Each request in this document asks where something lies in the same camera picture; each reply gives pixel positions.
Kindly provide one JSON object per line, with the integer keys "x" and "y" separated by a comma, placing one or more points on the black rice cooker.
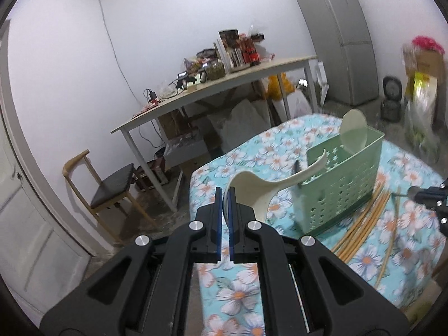
{"x": 392, "y": 87}

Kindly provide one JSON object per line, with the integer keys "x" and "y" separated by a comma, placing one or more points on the wooden chair with black seat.
{"x": 112, "y": 185}

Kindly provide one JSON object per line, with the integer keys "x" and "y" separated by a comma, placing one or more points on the black charger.
{"x": 152, "y": 96}

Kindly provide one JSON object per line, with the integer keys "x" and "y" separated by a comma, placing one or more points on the patterned flat box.
{"x": 185, "y": 148}

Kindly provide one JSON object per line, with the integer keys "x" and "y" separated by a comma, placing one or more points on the white panelled door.
{"x": 28, "y": 234}

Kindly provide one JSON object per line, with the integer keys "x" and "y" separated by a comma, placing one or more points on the pile of bamboo chopsticks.
{"x": 360, "y": 229}

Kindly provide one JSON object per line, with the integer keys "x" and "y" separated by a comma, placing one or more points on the floral blue blanket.
{"x": 406, "y": 252}

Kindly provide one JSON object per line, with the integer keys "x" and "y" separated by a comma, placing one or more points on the translucent white rice paddle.
{"x": 353, "y": 129}

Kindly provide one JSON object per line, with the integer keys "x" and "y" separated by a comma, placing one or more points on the translucent plastic bag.
{"x": 301, "y": 105}

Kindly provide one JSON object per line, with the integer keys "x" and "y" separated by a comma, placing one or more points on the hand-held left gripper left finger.
{"x": 218, "y": 224}

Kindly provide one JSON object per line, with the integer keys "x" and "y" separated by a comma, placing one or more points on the white panel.
{"x": 323, "y": 84}

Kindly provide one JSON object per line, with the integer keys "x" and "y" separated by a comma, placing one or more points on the long grey table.
{"x": 227, "y": 84}

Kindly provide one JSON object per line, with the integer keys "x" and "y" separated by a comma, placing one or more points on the pink artificial flowers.
{"x": 427, "y": 43}

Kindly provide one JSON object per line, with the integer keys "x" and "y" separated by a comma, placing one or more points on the red toy truck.
{"x": 250, "y": 50}

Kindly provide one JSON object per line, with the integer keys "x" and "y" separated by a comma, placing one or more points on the yellow plastic bag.
{"x": 276, "y": 87}

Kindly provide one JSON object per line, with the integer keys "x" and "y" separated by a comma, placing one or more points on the cream plastic ladle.
{"x": 252, "y": 189}

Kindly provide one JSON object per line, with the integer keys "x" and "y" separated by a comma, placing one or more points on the grey refrigerator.
{"x": 343, "y": 42}

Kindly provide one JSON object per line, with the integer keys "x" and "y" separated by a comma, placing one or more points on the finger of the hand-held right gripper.
{"x": 434, "y": 196}

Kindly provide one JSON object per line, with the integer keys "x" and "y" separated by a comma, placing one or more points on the green plastic utensil holder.
{"x": 343, "y": 189}

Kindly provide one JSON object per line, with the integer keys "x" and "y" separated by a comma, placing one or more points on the black pot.
{"x": 391, "y": 110}

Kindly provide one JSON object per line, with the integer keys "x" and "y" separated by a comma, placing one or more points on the white sack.
{"x": 238, "y": 126}

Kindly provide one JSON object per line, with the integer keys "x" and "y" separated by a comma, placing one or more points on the brown cardboard box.
{"x": 173, "y": 124}

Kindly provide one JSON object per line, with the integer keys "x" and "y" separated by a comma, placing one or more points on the plastic bag of vegetables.
{"x": 420, "y": 112}

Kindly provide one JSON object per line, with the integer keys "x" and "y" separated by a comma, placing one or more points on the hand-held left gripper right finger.
{"x": 232, "y": 224}

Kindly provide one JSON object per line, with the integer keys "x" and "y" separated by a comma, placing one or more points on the glass jar of snacks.
{"x": 215, "y": 70}

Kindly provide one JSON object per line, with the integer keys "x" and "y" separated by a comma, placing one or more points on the row of books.
{"x": 227, "y": 50}

